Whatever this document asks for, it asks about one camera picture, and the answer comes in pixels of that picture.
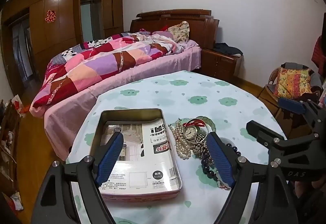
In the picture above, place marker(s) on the cluttered wooden side cabinet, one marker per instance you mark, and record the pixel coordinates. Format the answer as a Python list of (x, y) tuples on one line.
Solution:
[(9, 142)]

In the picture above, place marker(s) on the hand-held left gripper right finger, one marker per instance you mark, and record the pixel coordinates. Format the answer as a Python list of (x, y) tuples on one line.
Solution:
[(220, 160)]

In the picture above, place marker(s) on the person's right hand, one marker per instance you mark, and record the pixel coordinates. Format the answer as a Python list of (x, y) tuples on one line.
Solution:
[(313, 187)]

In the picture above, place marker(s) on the red hanging cloth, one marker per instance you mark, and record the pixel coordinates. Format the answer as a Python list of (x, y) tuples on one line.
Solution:
[(319, 55)]

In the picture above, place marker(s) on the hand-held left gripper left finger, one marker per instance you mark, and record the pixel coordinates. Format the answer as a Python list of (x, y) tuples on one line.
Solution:
[(109, 160)]

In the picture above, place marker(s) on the green jade bangle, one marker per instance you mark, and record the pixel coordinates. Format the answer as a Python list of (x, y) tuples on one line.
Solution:
[(213, 124)]

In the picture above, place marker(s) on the floral pillow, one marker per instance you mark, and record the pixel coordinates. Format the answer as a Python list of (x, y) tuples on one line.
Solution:
[(179, 31)]

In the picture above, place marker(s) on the metal tin box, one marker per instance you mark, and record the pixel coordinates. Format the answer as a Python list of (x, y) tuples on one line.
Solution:
[(142, 194)]

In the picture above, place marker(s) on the wooden wardrobe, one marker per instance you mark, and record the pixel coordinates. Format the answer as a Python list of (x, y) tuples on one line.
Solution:
[(63, 10)]

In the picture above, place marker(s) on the red and white bag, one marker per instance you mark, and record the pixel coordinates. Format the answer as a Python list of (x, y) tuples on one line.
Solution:
[(17, 105)]

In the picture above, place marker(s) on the pink pillow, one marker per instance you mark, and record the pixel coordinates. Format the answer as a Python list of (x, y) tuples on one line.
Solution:
[(163, 34)]

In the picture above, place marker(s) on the dark clothes pile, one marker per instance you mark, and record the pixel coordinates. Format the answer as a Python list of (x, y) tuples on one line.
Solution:
[(226, 48)]

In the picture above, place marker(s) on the printed paper booklet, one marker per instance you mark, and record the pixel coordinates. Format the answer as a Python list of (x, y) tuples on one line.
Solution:
[(152, 152)]

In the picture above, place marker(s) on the bed with patchwork quilt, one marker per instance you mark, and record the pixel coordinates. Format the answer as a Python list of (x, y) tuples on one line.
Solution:
[(76, 117)]

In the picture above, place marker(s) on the patchwork quilt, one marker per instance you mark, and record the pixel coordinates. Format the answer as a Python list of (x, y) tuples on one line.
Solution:
[(101, 66)]

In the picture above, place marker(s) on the wooden nightstand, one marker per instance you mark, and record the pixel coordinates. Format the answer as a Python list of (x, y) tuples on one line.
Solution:
[(219, 64)]

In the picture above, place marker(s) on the red paper decoration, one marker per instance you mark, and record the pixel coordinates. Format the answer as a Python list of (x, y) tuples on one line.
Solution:
[(50, 16)]

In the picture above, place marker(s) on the red ribbon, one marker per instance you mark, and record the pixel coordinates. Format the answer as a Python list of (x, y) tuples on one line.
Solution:
[(197, 123)]

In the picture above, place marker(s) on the wooden headboard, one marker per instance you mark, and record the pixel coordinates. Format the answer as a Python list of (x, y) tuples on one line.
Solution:
[(198, 27)]

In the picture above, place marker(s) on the colourful patterned cushion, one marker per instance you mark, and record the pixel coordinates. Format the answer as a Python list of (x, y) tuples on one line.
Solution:
[(293, 83)]

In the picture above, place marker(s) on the silver beaded wristwatch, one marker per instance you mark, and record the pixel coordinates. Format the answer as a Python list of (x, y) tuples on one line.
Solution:
[(189, 132)]

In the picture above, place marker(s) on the cloud print tablecloth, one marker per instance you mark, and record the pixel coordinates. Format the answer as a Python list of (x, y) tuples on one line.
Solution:
[(178, 96)]

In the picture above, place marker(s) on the wicker chair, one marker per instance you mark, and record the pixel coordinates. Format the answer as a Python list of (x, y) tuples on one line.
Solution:
[(270, 94)]

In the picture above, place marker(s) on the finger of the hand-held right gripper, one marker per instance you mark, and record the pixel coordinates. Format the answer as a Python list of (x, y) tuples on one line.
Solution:
[(293, 105), (257, 131)]

